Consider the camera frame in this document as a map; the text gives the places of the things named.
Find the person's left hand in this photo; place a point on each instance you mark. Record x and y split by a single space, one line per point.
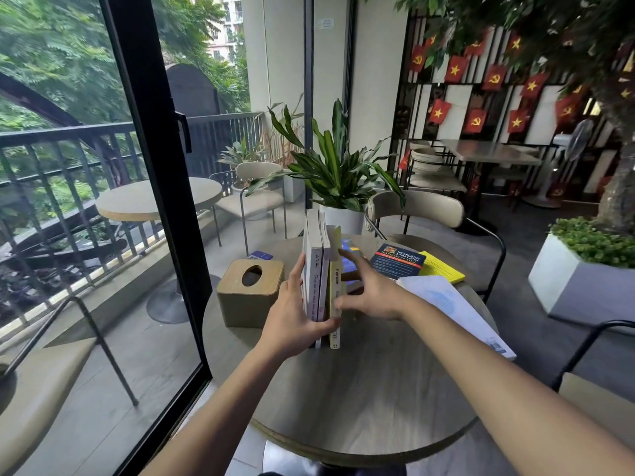
285 322

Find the person's right hand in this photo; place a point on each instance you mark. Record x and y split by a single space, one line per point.
384 297

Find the person's left thumb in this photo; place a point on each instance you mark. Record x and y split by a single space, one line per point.
296 275

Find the person's right thumb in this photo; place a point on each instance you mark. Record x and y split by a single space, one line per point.
350 302

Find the thick white book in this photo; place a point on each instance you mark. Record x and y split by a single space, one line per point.
312 252

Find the thin white book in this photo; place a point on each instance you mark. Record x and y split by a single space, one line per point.
324 272

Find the yellow spine book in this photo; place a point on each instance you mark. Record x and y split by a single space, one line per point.
336 262

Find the person's left forearm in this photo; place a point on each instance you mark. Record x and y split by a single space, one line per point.
218 416

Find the person's right forearm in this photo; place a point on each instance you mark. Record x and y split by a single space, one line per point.
501 391

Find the bright blue book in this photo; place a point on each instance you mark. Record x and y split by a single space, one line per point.
350 262

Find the small blue card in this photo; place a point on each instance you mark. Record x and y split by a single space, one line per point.
260 255

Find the wooden tissue box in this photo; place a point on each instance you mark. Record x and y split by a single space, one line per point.
248 297

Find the dark blue book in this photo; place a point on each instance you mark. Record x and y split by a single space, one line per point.
397 261

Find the white round plant pot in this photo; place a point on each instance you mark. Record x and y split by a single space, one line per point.
342 220

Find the beige balcony chair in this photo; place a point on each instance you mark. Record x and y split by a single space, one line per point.
253 198

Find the white and light blue booklet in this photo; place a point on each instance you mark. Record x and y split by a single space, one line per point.
456 312

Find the green leafy potted plant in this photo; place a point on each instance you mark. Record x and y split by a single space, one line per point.
332 168

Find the small balcony potted plant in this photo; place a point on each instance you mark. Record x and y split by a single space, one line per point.
240 156

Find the tall balcony potted plant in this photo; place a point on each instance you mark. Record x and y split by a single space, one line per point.
285 138

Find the stack of beige chairs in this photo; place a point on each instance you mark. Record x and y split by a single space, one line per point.
434 168

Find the round balcony table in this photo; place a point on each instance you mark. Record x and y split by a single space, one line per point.
149 198

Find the square grey table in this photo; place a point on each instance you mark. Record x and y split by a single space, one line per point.
488 153

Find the black slatted partition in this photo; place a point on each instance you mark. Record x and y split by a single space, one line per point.
446 108

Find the white angular planter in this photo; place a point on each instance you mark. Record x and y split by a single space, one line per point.
570 292

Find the black balcony railing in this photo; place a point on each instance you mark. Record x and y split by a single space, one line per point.
59 183

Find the row of red flags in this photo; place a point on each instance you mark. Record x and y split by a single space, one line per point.
496 79

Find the white standing fan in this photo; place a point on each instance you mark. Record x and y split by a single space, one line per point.
570 148

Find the large indoor tree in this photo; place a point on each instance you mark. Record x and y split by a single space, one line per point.
585 69

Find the beige chair black frame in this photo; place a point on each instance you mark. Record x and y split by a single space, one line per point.
421 208
600 396
39 381

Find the black sliding door frame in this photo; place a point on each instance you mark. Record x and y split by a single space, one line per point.
163 193

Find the small white wall sign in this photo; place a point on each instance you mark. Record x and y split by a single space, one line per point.
325 23

